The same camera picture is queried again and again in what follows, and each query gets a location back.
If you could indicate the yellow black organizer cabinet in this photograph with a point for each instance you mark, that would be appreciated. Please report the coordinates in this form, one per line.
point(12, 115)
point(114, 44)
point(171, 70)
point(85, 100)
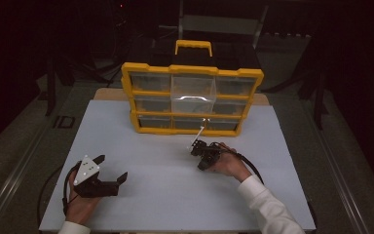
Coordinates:
point(188, 131)

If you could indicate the set of clear organizer drawers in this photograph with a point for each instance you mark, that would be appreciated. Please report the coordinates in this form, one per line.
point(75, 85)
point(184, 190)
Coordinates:
point(151, 83)

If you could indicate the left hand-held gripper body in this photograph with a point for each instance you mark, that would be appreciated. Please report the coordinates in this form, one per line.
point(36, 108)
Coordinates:
point(92, 189)

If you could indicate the person's right hand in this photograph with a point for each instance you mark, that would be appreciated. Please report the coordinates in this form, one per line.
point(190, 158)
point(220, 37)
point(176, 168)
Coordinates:
point(232, 165)

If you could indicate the person's left hand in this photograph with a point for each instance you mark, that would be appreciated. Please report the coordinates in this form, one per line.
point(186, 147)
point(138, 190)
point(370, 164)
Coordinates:
point(79, 208)

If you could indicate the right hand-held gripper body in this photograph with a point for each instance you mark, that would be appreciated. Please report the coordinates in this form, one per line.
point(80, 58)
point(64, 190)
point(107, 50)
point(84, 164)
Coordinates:
point(209, 151)

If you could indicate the dark stand leg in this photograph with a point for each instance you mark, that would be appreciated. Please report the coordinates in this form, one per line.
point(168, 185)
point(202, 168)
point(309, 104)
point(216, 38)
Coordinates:
point(50, 87)
point(318, 97)

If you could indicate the clear plastic drawer bin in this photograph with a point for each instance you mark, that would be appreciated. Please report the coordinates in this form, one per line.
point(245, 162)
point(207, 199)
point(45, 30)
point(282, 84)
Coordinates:
point(191, 104)

